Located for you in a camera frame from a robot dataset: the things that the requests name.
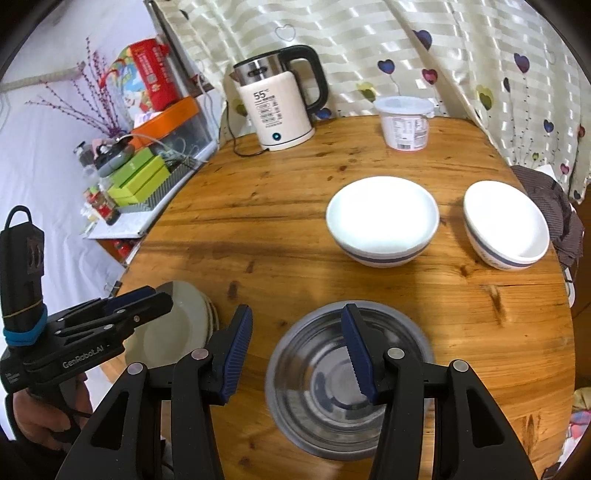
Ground white electric kettle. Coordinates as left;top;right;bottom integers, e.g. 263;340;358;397
232;45;329;152

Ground red packet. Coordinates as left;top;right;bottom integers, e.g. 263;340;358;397
127;38;181;112

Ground black white striped tray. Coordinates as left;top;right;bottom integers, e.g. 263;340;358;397
115;157;199;213

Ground white wall pipe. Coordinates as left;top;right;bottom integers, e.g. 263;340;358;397
0;62;88;93

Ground brown wooden panel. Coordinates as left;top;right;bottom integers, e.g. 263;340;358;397
570;277;591;393

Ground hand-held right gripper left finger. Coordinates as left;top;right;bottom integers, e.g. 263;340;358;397
55;304;254;480

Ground white plastic tub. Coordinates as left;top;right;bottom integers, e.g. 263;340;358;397
374;96;435;151

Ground orange box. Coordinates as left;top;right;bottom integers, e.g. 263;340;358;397
131;96;201;137

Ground dark green box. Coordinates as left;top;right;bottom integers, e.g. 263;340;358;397
108;147;160;185

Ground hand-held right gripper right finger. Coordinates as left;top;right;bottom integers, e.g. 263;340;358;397
341;302;539;480

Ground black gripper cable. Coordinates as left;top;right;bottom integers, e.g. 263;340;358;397
60;405;94;422

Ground small white bowl blue stripe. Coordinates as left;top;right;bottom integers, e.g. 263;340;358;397
463;181;551;271

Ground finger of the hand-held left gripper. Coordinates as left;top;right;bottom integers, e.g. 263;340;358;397
55;291;174;342
48;285;158;324

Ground person's left hand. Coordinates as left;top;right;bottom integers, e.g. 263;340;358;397
8;373;93;446

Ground large white bowl blue stripe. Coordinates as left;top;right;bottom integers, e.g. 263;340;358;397
325;176;439;268

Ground grey handheld device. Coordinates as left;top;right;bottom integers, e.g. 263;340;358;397
95;136;134;176

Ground stainless steel bowl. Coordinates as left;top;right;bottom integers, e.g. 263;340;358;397
264;300;435;461

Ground heart print curtain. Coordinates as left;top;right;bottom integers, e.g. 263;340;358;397
152;0;591;206

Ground lime green box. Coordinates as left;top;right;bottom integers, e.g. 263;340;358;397
111;168;171;206
108;154;167;197

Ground dark checked cloth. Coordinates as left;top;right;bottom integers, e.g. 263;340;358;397
510;165;585;268

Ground clear plastic storage box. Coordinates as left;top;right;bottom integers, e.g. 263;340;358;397
159;111;218;160

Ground black kettle power cable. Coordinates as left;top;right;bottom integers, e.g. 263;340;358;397
222;104;271;158

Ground person's left forearm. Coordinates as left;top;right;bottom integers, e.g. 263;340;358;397
0;434;70;480

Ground white shelf board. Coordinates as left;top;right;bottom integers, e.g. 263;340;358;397
88;210;160;241

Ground purple flower branches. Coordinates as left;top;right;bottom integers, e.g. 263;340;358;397
25;37;125;137

